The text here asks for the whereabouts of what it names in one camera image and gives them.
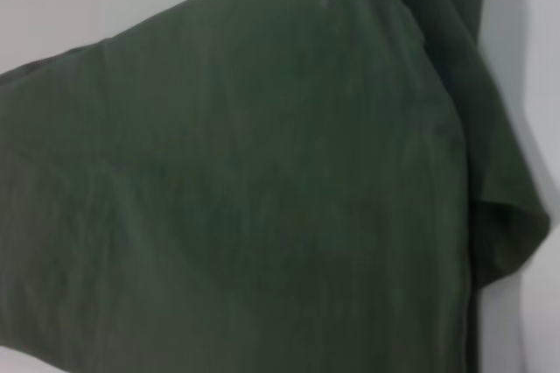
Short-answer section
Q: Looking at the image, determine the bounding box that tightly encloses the dark green FREE t-shirt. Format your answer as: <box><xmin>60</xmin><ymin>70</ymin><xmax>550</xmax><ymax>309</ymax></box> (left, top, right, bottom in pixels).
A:
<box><xmin>0</xmin><ymin>0</ymin><xmax>551</xmax><ymax>373</ymax></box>

